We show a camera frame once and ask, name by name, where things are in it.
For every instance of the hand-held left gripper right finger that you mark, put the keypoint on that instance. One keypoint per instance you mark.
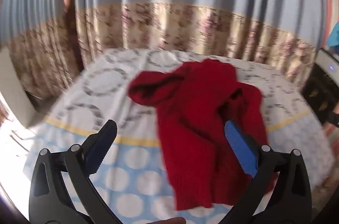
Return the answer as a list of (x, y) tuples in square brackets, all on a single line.
[(239, 145)]

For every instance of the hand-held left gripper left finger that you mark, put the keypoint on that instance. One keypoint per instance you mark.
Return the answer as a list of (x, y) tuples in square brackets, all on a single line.
[(102, 145)]

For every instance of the red knitted sweater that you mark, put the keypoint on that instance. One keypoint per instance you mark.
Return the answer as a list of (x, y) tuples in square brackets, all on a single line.
[(196, 120)]

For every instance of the person's left hand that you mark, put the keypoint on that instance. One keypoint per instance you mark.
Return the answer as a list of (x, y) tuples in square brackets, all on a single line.
[(169, 220)]

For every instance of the circle-print bed sheet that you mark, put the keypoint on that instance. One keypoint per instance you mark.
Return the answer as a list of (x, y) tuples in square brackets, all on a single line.
[(87, 112)]

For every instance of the white drawer unit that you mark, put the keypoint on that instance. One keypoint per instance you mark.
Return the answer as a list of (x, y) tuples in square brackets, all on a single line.
[(13, 139)]

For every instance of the white cabinet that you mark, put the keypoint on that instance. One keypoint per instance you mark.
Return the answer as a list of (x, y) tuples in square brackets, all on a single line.
[(16, 86)]

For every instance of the white appliance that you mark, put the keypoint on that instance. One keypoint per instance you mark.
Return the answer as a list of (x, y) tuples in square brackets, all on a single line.
[(327, 61)]

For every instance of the teal cloth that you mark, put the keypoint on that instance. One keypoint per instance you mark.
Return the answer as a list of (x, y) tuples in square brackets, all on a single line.
[(334, 37)]

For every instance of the blue floral curtain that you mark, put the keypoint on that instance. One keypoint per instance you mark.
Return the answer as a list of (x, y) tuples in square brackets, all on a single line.
[(29, 14), (185, 1)]

